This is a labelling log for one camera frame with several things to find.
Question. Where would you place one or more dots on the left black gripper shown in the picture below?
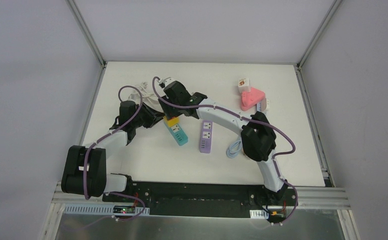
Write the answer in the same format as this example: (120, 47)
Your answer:
(150, 117)

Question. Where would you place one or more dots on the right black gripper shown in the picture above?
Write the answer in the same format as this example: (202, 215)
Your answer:
(166, 110)

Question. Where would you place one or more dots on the yellow cube adapter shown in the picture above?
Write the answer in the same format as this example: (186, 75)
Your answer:
(169, 122)

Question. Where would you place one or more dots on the teal power strip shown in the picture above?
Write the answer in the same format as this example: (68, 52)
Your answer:
(178, 134)

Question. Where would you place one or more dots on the purple power strip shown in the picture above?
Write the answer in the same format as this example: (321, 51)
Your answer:
(206, 137)

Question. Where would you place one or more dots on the light blue power strip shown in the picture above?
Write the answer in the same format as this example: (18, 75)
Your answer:
(263, 106)

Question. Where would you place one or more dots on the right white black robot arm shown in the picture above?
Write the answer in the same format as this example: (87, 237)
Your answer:
(257, 135)

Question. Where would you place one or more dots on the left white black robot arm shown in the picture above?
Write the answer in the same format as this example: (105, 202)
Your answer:
(85, 172)

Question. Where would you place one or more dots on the pink triangular power socket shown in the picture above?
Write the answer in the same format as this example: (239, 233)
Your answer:
(251, 98)

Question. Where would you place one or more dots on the white cube adapter with picture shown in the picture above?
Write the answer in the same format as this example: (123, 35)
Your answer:
(244, 85)

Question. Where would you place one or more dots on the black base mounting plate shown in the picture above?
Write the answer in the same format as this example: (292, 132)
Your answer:
(205, 200)

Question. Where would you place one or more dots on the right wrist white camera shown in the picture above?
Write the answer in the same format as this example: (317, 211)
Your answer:
(163, 82)

